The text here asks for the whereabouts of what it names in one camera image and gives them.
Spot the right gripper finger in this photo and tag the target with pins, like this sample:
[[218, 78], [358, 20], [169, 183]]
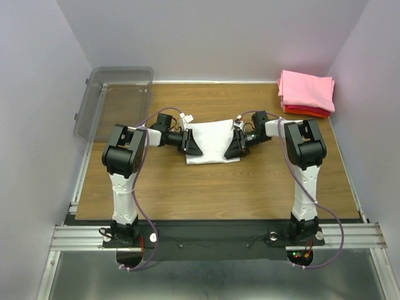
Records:
[[234, 148], [233, 160]]

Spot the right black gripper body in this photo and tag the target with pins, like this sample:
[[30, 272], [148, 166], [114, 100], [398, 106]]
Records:
[[239, 140]]

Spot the folded red t shirt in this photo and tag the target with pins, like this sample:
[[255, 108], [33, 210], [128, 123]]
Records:
[[304, 108]]

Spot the folded pink t shirt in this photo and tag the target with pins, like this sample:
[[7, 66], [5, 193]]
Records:
[[298, 89]]

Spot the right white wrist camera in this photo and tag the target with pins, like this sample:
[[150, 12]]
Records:
[[238, 123]]

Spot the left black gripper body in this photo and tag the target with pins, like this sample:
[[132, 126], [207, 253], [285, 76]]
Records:
[[186, 140]]

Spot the clear plastic bin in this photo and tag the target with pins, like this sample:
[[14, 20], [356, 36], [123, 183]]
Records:
[[114, 95]]

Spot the aluminium frame rail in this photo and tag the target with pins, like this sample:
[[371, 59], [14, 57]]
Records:
[[259, 187]]

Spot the white t shirt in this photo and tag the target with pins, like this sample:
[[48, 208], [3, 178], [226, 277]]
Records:
[[213, 138]]

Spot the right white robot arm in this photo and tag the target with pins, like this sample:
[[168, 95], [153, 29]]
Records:
[[304, 150]]

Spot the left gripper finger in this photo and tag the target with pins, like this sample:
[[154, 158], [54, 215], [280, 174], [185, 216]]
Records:
[[191, 142], [194, 151]]

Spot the folded orange t shirt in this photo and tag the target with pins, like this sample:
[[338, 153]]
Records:
[[307, 113]]

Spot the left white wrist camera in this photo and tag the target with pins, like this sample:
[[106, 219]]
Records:
[[184, 120]]

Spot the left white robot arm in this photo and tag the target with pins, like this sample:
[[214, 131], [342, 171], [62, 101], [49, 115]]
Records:
[[123, 157]]

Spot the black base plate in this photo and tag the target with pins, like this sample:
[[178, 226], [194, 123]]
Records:
[[201, 240]]

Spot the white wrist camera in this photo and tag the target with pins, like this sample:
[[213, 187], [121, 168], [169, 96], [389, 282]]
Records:
[[184, 120], [238, 123]]

